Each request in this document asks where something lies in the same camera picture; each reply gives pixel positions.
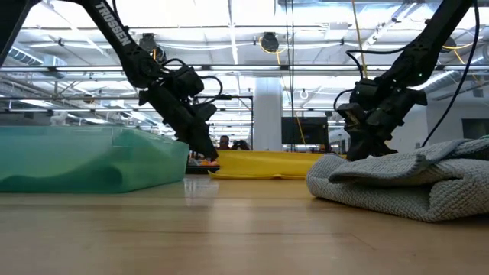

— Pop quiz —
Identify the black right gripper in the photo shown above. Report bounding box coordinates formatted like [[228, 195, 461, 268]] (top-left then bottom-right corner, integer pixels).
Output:
[[336, 78, 428, 161]]

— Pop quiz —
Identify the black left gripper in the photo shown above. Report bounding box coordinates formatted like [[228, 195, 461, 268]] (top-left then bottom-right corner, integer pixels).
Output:
[[138, 65, 219, 161]]

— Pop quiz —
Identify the small grey ribbed towel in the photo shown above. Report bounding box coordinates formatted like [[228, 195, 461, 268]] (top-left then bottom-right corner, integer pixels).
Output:
[[305, 135, 489, 224]]

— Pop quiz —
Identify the yellow microfiber towel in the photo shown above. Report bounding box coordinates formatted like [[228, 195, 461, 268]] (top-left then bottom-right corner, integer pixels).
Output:
[[208, 149, 347, 181]]

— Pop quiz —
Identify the teal translucent plastic bin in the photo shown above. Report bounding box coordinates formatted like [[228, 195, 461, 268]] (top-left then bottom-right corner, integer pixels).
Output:
[[0, 125, 190, 194]]

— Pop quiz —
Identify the white square pillar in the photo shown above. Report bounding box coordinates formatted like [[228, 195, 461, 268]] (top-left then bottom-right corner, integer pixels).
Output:
[[254, 78, 283, 152]]

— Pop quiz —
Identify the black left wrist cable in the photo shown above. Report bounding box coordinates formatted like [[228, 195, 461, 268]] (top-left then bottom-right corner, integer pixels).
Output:
[[162, 57, 224, 105]]

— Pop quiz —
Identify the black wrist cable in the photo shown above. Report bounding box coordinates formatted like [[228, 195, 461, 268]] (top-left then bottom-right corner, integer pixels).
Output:
[[333, 48, 406, 112], [162, 57, 224, 105]]

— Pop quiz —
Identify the black background stand frame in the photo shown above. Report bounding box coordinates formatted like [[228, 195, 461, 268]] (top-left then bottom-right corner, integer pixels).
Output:
[[193, 94, 254, 150]]

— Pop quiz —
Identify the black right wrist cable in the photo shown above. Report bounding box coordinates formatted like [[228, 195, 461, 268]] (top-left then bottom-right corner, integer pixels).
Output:
[[333, 48, 406, 112]]

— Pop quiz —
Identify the yellow cable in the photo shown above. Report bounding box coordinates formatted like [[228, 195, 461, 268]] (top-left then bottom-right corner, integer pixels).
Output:
[[351, 0, 368, 79]]

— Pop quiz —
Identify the black hanging cable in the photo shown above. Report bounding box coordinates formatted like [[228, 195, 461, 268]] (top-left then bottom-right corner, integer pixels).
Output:
[[422, 0, 481, 148]]

